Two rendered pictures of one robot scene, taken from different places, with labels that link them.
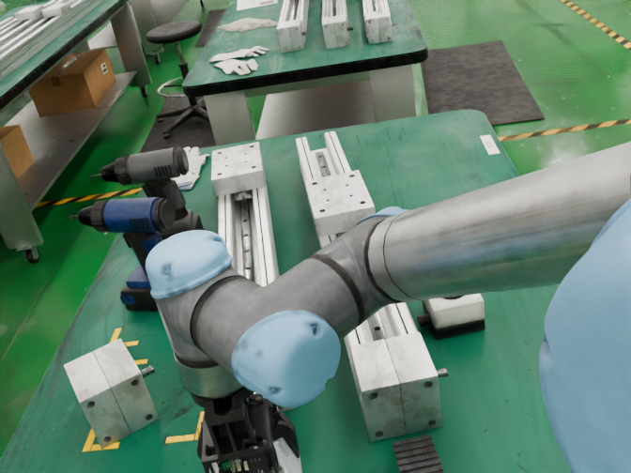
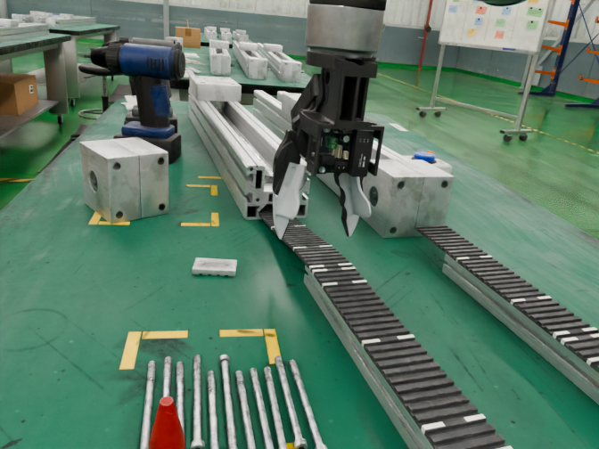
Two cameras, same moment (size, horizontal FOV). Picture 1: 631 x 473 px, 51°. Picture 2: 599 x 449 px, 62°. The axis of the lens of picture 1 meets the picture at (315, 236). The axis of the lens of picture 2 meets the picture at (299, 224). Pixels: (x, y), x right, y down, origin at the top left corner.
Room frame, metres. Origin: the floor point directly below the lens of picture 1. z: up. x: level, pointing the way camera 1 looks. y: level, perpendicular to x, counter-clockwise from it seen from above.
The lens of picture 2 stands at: (0.00, 0.31, 1.07)
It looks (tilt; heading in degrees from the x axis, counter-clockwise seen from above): 22 degrees down; 342
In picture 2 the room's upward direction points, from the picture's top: 5 degrees clockwise
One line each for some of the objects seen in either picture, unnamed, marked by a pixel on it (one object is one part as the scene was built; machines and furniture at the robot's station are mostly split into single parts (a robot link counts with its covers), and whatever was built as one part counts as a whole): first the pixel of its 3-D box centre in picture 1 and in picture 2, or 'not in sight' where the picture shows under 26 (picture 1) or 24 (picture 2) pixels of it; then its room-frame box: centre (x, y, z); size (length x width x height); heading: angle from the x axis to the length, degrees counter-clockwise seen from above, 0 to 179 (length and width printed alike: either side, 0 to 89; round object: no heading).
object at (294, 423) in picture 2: not in sight; (288, 398); (0.31, 0.21, 0.78); 0.11 x 0.01 x 0.01; 175
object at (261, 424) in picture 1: (235, 421); (336, 115); (0.50, 0.12, 0.98); 0.09 x 0.08 x 0.12; 2
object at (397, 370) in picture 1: (404, 384); (410, 197); (0.66, -0.08, 0.83); 0.12 x 0.09 x 0.10; 92
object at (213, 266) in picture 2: not in sight; (215, 266); (0.54, 0.24, 0.78); 0.05 x 0.03 x 0.01; 77
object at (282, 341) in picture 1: (281, 329); not in sight; (0.44, 0.04, 1.13); 0.11 x 0.11 x 0.08; 37
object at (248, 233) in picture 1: (248, 249); (230, 133); (1.10, 0.13, 0.82); 0.80 x 0.10 x 0.09; 2
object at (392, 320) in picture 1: (344, 229); (311, 134); (1.10, -0.06, 0.82); 0.80 x 0.10 x 0.09; 2
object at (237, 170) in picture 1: (239, 173); (214, 93); (1.35, 0.14, 0.87); 0.16 x 0.11 x 0.07; 2
